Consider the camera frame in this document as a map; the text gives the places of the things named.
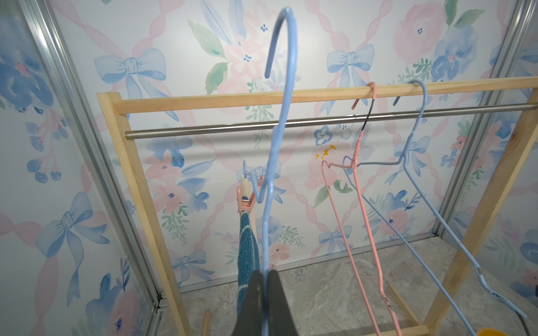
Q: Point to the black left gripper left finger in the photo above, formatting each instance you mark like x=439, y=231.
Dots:
x=250, y=318

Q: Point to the wooden clothes rack frame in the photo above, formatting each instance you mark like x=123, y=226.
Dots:
x=116, y=110

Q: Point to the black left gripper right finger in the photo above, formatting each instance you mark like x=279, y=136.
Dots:
x=280, y=321

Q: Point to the yellow plastic tray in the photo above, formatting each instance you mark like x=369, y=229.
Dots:
x=490, y=332

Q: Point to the light blue wire hanger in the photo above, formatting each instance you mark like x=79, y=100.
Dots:
x=403, y=161

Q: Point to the pink clothespin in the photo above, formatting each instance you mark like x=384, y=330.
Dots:
x=245, y=197

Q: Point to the dark teal patterned towel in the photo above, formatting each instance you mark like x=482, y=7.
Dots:
x=248, y=256

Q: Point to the metal hanging rod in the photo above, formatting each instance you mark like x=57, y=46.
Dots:
x=334, y=120

